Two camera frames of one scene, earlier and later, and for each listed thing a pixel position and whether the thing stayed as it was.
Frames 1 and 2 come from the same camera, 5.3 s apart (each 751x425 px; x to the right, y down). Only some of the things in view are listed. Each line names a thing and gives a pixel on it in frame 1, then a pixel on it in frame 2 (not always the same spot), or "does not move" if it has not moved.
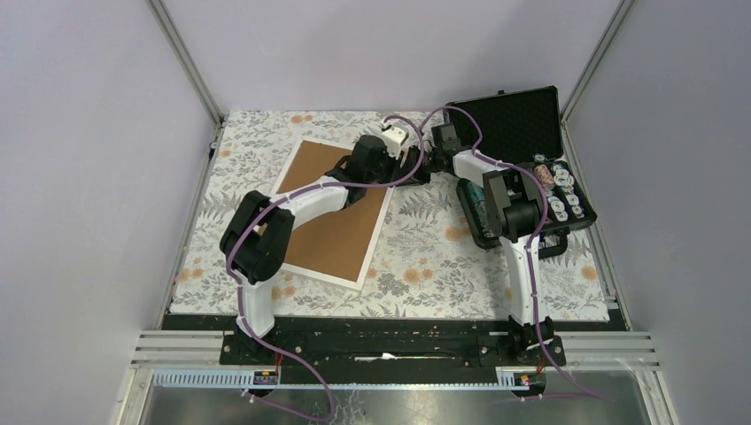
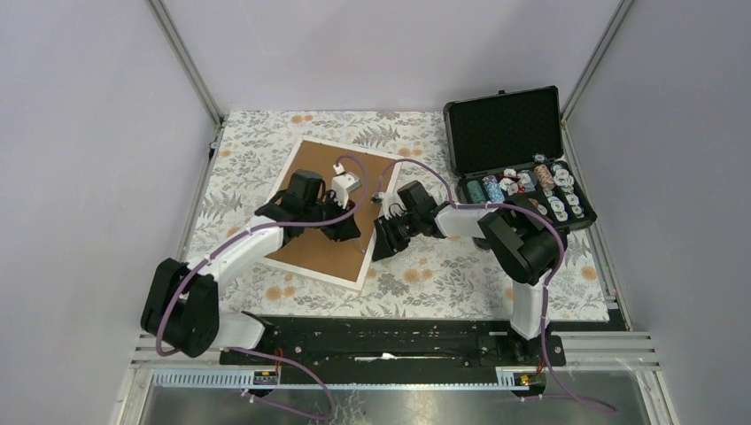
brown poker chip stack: [545, 176] does not move
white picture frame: [335, 246] does not move
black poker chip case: [530, 189] does not move
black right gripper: [411, 164] to [385, 242]
